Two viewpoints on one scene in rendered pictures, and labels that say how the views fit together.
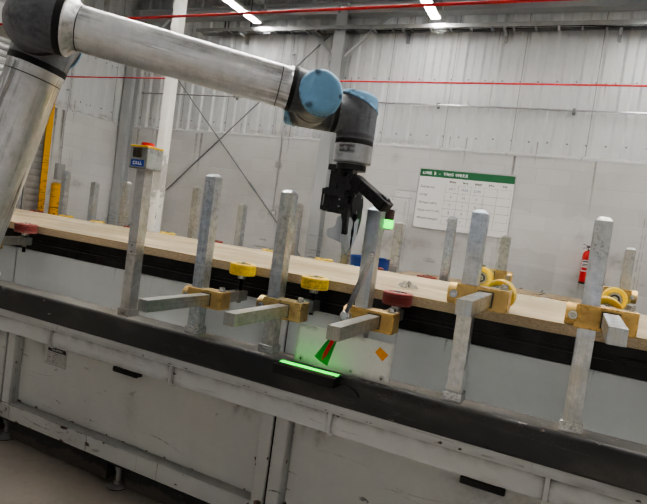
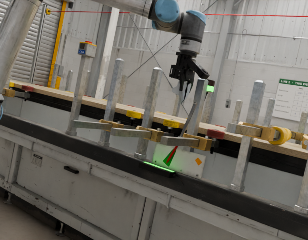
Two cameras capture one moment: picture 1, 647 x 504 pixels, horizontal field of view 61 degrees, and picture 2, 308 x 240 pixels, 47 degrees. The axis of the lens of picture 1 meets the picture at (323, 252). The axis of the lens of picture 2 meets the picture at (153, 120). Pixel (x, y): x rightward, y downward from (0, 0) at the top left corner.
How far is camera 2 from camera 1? 30 cm
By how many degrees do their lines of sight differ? 11
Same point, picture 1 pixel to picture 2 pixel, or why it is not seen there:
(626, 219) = not seen: outside the picture
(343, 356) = (178, 162)
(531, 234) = not seen: outside the picture
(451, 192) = (299, 95)
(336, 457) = (177, 226)
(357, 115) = (192, 24)
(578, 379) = (307, 181)
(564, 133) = not seen: outside the picture
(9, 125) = (12, 23)
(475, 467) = (246, 231)
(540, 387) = (295, 192)
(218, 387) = (112, 176)
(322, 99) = (166, 12)
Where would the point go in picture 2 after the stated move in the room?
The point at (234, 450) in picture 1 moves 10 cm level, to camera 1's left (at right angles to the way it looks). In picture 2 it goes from (122, 218) to (106, 214)
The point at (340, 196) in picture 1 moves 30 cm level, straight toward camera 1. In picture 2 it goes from (180, 69) to (167, 57)
